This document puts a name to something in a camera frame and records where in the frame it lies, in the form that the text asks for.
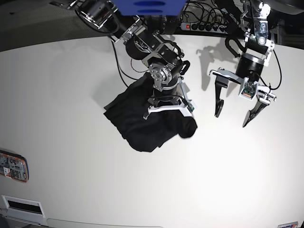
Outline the right gripper with bracket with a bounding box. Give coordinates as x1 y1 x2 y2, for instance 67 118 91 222
143 77 196 120

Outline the left gripper with bracket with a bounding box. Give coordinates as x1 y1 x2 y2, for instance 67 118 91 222
209 53 276 127

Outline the black T-shirt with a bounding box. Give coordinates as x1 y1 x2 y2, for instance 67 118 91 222
104 73 198 152

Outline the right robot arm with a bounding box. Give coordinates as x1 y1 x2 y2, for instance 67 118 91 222
50 0 195 119

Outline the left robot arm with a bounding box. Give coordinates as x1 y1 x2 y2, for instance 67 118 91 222
209 0 304 127

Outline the white power strip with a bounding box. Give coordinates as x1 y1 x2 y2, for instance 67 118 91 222
180 22 227 34

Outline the blue plastic stand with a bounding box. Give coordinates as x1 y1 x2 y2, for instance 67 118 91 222
112 0 186 16

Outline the sticker at table edge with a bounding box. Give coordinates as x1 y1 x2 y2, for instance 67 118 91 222
277 221 299 228

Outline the orange clear parts box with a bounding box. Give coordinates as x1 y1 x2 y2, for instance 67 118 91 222
0 150 29 183

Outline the white table cable slot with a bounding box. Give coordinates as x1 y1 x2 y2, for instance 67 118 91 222
1 195 45 218

